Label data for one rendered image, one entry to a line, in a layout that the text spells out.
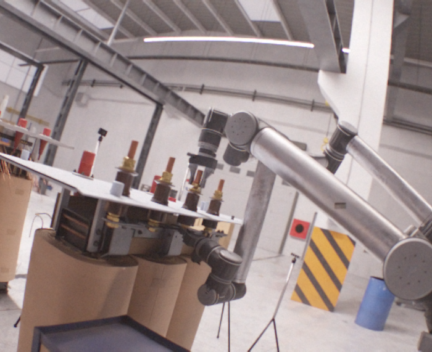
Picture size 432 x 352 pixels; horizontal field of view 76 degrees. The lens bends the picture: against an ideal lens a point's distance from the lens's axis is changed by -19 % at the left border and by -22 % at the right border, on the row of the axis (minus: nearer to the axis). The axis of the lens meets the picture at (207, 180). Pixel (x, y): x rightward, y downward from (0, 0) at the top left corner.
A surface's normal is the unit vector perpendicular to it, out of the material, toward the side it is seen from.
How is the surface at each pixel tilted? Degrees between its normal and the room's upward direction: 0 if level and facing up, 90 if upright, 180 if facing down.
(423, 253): 88
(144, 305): 90
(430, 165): 90
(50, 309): 90
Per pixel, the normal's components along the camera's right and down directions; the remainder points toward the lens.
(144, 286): 0.25, 0.02
